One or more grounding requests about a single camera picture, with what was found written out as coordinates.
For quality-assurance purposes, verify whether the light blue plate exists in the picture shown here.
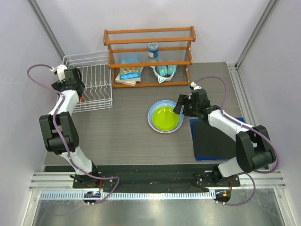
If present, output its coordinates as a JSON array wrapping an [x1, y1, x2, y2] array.
[[148, 99, 184, 133]]

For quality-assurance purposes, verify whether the green plate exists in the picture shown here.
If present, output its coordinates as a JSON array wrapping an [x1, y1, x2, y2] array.
[[151, 106, 180, 132]]

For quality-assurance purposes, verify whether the pink plate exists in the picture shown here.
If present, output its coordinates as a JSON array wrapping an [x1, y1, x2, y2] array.
[[147, 112, 184, 134]]

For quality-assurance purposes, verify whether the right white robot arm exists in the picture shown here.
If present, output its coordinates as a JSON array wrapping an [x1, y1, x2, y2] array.
[[173, 87, 277, 186]]

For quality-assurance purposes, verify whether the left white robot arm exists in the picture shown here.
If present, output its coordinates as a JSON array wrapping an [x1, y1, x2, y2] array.
[[39, 65, 100, 188]]

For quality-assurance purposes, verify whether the black cloth mat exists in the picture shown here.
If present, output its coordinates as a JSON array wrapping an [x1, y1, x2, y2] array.
[[191, 119, 238, 159]]

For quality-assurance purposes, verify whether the orange wooden shelf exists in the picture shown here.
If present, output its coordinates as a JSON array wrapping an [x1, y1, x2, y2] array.
[[103, 26, 196, 88]]

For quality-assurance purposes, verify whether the lower paperback book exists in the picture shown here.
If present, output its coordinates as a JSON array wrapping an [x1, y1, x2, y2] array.
[[115, 81, 137, 87]]

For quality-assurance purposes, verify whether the colourful paperback book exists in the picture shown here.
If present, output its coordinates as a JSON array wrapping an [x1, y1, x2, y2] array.
[[118, 67, 143, 82]]

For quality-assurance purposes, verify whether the clear bottle blue cap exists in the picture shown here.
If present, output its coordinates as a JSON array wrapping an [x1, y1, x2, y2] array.
[[147, 42, 163, 62]]

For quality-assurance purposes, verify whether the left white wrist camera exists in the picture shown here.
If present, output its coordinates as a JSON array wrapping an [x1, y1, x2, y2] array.
[[50, 65, 67, 82]]

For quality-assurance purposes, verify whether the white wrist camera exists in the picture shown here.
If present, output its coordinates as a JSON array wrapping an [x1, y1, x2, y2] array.
[[50, 65, 67, 82], [189, 82, 202, 92]]

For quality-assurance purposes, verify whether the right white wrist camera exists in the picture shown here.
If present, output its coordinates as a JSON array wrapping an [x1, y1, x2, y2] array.
[[189, 82, 202, 92]]

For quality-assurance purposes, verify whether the white wire dish rack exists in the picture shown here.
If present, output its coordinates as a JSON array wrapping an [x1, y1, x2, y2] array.
[[63, 51, 113, 113]]

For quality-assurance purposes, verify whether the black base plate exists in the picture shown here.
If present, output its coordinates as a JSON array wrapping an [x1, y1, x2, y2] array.
[[73, 164, 240, 193]]

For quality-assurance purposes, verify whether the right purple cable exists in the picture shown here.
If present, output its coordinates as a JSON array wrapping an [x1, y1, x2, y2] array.
[[190, 76, 280, 206]]

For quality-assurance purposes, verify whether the white slotted cable duct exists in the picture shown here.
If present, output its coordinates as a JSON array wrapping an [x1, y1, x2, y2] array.
[[40, 190, 216, 201]]

